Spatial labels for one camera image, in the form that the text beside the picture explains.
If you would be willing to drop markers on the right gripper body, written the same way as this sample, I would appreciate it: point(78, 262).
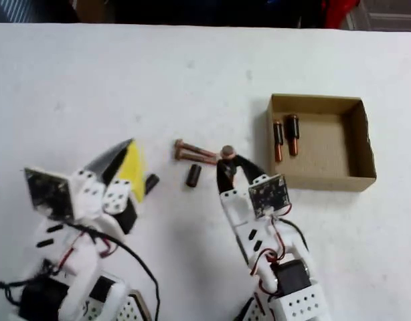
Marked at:
point(242, 220)

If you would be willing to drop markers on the black sleeve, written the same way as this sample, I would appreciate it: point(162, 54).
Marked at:
point(193, 175)
point(152, 183)

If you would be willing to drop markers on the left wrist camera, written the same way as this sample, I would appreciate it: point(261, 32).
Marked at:
point(50, 192)

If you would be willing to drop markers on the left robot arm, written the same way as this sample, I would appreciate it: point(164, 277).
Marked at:
point(75, 297)

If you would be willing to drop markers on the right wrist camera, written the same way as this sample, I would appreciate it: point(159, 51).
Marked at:
point(269, 195)

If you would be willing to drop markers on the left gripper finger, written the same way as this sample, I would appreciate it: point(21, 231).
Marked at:
point(135, 167)
point(91, 190)

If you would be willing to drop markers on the cardboard box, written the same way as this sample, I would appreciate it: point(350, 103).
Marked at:
point(319, 143)

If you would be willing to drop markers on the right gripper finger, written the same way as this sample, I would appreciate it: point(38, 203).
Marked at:
point(225, 177)
point(254, 168)

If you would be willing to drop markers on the copper bolt in black sleeve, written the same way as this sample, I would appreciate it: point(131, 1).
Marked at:
point(278, 140)
point(292, 133)

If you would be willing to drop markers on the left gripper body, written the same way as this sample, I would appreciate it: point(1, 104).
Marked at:
point(88, 240)

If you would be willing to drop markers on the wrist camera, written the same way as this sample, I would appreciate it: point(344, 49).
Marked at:
point(50, 192)
point(269, 195)

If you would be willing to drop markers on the copper bolt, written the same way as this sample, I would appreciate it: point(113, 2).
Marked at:
point(228, 152)
point(195, 158)
point(195, 151)
point(292, 133)
point(278, 140)

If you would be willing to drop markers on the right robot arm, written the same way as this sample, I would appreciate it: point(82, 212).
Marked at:
point(299, 301)

